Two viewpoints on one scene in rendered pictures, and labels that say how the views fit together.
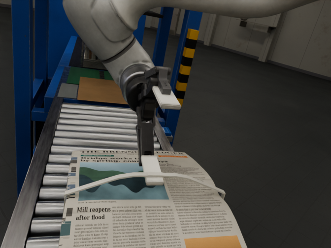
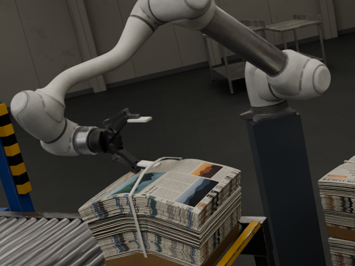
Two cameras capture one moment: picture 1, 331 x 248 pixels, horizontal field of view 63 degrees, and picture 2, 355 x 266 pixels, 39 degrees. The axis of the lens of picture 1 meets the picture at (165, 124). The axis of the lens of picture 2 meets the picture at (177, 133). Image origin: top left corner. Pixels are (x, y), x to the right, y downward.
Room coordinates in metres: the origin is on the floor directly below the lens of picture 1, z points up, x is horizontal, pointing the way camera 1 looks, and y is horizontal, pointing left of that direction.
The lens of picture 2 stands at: (-0.79, 0.83, 1.52)
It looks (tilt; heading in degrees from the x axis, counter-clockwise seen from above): 13 degrees down; 322
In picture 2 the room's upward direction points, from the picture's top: 13 degrees counter-clockwise
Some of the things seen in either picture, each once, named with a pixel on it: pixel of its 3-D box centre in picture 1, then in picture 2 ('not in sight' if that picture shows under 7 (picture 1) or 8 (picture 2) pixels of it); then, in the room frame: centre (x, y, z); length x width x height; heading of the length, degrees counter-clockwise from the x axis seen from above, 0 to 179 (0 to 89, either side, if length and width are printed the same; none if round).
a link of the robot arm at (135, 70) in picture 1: (140, 86); (90, 140); (0.60, 0.07, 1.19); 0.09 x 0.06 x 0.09; 108
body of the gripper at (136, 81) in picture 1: (145, 100); (108, 141); (0.53, 0.05, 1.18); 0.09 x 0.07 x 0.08; 19
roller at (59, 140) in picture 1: (109, 145); (28, 250); (1.03, 0.22, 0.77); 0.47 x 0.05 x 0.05; 109
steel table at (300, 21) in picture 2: not in sight; (291, 44); (4.87, -6.65, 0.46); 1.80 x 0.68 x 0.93; 140
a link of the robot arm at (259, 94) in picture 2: not in sight; (265, 77); (0.60, -0.80, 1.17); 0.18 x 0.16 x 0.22; 173
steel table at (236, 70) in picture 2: not in sight; (234, 54); (5.53, -5.85, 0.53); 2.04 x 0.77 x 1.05; 144
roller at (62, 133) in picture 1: (108, 138); (17, 249); (1.09, 0.24, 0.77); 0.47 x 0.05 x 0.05; 109
